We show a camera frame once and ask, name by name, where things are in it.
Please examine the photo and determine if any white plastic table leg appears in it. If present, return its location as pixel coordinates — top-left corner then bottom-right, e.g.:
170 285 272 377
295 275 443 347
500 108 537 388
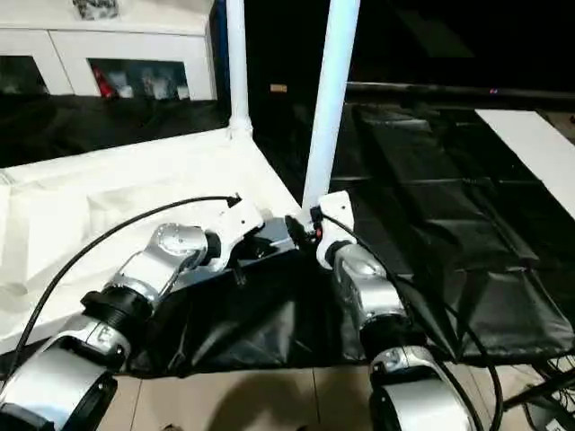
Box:
226 0 253 138
301 0 363 222

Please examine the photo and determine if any black work mat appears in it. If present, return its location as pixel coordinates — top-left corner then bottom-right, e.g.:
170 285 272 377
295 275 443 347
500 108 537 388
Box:
0 92 575 378

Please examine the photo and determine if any blue vertical panel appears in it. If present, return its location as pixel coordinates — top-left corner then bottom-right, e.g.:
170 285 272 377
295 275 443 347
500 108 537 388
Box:
210 0 231 102

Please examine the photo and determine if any white flat board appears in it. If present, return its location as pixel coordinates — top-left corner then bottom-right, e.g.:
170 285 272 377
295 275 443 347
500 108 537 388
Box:
474 107 575 213

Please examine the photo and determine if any white glass-door cabinet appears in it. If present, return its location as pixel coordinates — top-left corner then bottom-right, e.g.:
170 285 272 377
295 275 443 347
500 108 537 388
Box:
0 0 220 101

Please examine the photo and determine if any black floor stand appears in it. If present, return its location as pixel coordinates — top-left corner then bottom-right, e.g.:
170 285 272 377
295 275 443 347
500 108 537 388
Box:
501 371 575 431

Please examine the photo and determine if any grey glossy object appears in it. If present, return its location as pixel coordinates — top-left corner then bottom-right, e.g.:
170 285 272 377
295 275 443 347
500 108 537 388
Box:
71 0 122 20

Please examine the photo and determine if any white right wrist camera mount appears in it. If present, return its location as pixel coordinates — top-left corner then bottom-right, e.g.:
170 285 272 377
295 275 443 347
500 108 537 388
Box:
316 190 357 270

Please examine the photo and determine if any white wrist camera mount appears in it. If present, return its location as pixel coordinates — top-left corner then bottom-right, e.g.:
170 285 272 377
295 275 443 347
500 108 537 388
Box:
316 190 357 270
217 197 266 273

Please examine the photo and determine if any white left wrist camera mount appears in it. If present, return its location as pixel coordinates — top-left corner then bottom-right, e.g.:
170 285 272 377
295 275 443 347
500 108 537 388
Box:
217 197 266 273

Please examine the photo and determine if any black left wrist camera cable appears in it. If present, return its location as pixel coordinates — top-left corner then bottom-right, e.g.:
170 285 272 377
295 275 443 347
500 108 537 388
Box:
0 192 243 378

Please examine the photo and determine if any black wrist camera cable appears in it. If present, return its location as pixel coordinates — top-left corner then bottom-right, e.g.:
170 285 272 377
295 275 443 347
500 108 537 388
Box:
0 192 243 378
319 214 503 431

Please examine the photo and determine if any black metal rail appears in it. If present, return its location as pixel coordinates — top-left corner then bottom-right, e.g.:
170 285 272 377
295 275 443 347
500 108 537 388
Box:
345 81 575 108

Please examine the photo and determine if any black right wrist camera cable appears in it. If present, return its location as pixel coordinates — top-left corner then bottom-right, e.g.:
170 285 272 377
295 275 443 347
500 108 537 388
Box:
319 214 503 431

